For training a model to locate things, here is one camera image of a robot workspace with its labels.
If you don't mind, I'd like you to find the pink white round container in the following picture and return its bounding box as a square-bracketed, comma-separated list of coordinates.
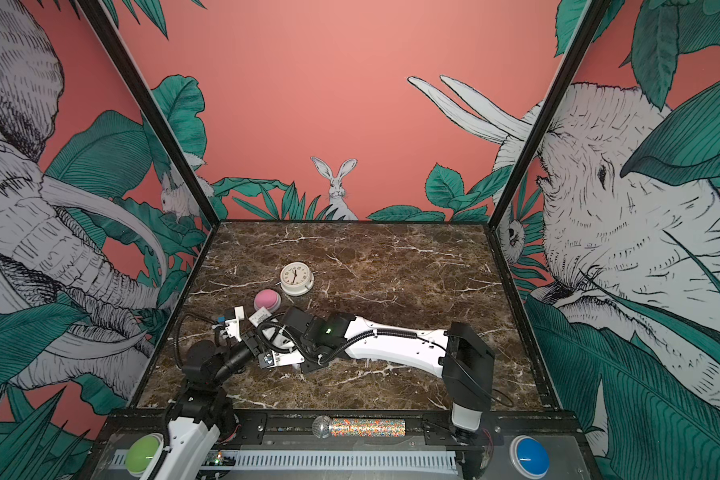
[253, 289, 282, 313]

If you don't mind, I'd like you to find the white round alarm clock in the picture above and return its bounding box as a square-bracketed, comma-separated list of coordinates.
[280, 262, 314, 296]

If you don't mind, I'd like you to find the black right frame post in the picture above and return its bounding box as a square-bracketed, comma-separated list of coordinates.
[488, 0, 612, 229]

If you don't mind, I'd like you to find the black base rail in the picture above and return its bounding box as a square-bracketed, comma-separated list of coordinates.
[218, 409, 583, 447]

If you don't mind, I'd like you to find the glitter tube with ball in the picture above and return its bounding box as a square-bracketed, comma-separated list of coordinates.
[312, 415, 406, 439]

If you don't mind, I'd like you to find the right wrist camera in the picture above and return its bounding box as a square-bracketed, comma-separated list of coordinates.
[259, 351, 305, 369]

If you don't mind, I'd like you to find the small green circuit board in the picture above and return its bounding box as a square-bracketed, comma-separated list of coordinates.
[201, 450, 237, 470]

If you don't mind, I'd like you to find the black left frame post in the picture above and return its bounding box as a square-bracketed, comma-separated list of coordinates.
[74, 0, 221, 229]

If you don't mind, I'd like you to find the blue push button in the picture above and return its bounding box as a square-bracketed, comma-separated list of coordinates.
[509, 435, 550, 480]

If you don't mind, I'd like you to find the black frame post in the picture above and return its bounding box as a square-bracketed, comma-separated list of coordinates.
[74, 0, 221, 229]
[488, 0, 612, 229]

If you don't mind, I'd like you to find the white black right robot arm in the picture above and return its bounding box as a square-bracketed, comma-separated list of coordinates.
[257, 307, 495, 433]

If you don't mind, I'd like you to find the green push button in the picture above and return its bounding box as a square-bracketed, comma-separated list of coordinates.
[124, 433, 164, 479]

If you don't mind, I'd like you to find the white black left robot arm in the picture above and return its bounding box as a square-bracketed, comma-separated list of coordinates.
[142, 332, 263, 479]

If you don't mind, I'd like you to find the white slotted cable duct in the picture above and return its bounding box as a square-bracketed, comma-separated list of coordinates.
[109, 449, 459, 473]

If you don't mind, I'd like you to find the white remote control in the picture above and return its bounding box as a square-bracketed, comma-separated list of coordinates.
[249, 309, 300, 353]

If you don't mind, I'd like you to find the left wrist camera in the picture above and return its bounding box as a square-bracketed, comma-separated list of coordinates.
[213, 306, 246, 346]

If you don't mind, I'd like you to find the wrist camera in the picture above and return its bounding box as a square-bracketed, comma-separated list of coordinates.
[259, 351, 305, 369]
[213, 306, 246, 346]

